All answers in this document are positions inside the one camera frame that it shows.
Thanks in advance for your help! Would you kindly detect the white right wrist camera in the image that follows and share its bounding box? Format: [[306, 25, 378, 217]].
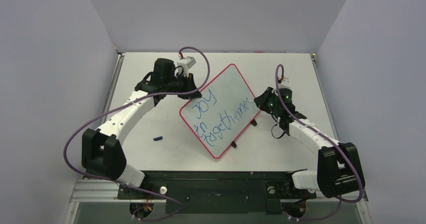
[[279, 77, 291, 89]]

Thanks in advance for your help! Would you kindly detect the pink framed whiteboard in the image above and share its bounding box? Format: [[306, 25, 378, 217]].
[[179, 64, 260, 159]]

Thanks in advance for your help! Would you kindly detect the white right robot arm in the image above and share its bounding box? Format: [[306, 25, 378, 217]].
[[254, 87, 365, 198]]

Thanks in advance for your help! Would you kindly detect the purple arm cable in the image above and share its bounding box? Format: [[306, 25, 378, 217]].
[[275, 64, 364, 221], [63, 47, 210, 222]]

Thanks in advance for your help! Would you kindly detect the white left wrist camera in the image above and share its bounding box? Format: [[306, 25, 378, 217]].
[[176, 56, 196, 76]]

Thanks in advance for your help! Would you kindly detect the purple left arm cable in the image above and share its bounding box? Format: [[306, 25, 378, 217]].
[[63, 47, 210, 222]]

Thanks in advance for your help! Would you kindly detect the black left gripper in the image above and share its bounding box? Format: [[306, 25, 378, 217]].
[[165, 72, 201, 100]]

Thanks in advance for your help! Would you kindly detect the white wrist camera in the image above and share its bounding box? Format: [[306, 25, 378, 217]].
[[176, 56, 196, 76], [279, 77, 291, 89]]

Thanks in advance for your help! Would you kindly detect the blue marker cap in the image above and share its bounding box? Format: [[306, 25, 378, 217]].
[[153, 136, 163, 141]]

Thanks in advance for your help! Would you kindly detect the aluminium frame rail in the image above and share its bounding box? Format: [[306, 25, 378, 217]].
[[68, 179, 358, 203]]

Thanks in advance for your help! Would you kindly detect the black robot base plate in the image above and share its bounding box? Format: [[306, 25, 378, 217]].
[[117, 171, 316, 214]]

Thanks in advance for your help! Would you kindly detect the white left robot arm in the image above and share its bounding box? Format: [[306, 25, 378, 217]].
[[81, 57, 202, 199]]

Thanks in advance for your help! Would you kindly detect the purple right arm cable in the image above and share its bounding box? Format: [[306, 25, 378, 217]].
[[275, 64, 364, 221]]

